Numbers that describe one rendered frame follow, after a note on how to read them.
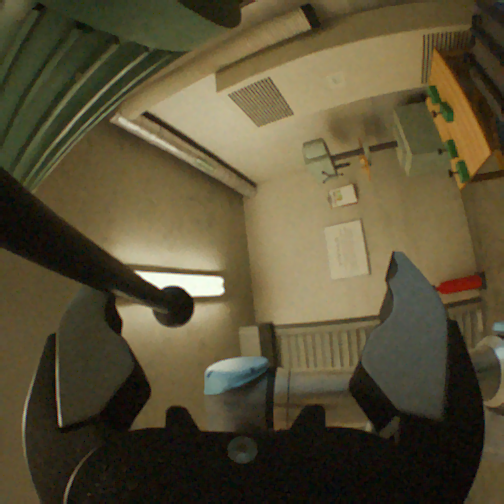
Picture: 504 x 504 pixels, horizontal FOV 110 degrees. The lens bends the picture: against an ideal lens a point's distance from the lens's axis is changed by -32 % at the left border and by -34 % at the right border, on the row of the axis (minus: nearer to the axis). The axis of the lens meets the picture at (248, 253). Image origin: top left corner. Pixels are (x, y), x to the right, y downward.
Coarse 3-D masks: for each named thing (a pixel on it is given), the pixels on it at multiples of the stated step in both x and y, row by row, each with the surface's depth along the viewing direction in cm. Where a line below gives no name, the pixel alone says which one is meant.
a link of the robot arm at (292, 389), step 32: (480, 352) 33; (224, 384) 38; (256, 384) 39; (288, 384) 38; (320, 384) 37; (480, 384) 29; (224, 416) 37; (256, 416) 36; (288, 416) 36; (352, 416) 34
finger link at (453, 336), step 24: (456, 336) 6; (456, 360) 5; (456, 384) 5; (456, 408) 4; (480, 408) 4; (384, 432) 5; (408, 432) 4; (432, 432) 4; (456, 432) 4; (480, 432) 3; (432, 456) 3; (456, 456) 3; (480, 456) 3; (432, 480) 3; (456, 480) 3
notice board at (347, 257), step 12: (324, 228) 291; (336, 228) 284; (348, 228) 278; (360, 228) 271; (324, 240) 290; (336, 240) 283; (348, 240) 277; (360, 240) 270; (336, 252) 282; (348, 252) 275; (360, 252) 269; (336, 264) 280; (348, 264) 274; (360, 264) 268; (336, 276) 279; (348, 276) 273; (360, 276) 266
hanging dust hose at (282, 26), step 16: (288, 16) 95; (304, 16) 93; (240, 32) 109; (256, 32) 105; (272, 32) 103; (288, 32) 103; (224, 48) 115; (240, 48) 113; (256, 48) 114; (192, 64) 124; (208, 64) 123; (224, 64) 126; (160, 80) 135; (176, 80) 133; (192, 80) 134; (144, 96) 143; (160, 96) 144; (128, 112) 152
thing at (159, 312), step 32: (0, 192) 3; (0, 224) 3; (32, 224) 4; (64, 224) 5; (32, 256) 4; (64, 256) 5; (96, 256) 7; (96, 288) 8; (128, 288) 10; (160, 288) 15; (160, 320) 18
